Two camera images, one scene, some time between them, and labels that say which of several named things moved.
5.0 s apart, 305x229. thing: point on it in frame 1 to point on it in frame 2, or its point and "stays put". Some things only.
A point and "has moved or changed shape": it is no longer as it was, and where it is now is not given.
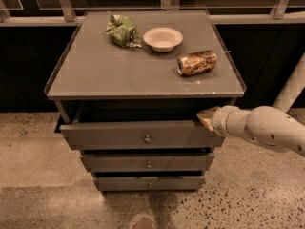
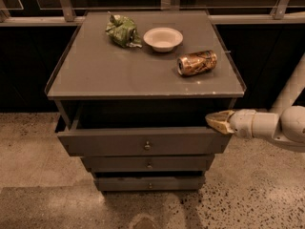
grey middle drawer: (150, 163) stays put
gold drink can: (196, 62) stays put
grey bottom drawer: (151, 184) stays put
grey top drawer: (136, 126) has moved or changed shape
